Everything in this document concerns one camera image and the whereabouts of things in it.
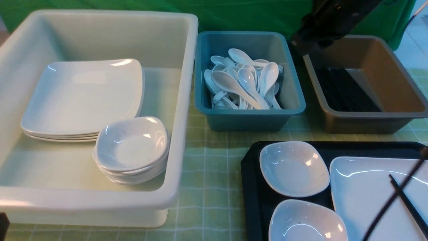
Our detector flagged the white soup spoon top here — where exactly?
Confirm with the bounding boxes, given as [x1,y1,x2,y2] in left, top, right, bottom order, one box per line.
[228,48,269,67]

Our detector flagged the top stacked white square plate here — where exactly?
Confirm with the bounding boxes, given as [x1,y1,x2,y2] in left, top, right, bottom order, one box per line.
[20,59,145,136]

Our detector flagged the teal plastic spoon bin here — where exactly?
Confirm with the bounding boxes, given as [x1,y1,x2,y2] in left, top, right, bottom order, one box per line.
[194,31,306,132]

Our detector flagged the green checkered tablecloth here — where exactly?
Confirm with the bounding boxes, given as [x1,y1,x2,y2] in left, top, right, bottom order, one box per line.
[1,65,427,241]

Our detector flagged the green backdrop cloth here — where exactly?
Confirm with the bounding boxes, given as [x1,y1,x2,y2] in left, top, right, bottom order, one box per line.
[0,0,415,50]

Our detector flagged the white soup spoon upright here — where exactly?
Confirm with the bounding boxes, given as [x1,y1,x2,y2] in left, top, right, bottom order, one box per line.
[260,62,279,98]

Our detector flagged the white square rice plate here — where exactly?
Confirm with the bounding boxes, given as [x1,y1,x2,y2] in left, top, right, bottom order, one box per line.
[330,157,426,241]

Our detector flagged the white small bowl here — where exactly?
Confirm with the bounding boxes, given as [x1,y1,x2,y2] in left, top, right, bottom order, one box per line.
[269,199,348,241]
[92,116,170,172]
[259,141,330,198]

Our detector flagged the white soup spoon front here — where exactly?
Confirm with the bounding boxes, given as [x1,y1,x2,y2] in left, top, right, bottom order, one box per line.
[211,71,261,109]

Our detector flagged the lower stacked white plates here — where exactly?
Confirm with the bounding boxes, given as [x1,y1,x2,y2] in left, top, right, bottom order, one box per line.
[23,130,98,143]

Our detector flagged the lower stacked white bowls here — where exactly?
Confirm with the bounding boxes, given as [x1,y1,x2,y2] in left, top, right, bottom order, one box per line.
[92,133,170,185]

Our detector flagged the large white plastic tub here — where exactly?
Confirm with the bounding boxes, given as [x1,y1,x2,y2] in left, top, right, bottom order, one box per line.
[1,9,198,227]

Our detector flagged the pile of black chopsticks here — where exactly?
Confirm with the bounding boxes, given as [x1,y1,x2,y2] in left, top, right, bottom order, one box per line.
[315,67,381,112]

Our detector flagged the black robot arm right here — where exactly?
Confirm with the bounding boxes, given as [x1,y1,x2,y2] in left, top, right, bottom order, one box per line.
[290,0,382,56]

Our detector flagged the brown plastic chopstick bin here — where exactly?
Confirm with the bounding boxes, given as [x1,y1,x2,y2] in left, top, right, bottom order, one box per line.
[304,35,427,134]

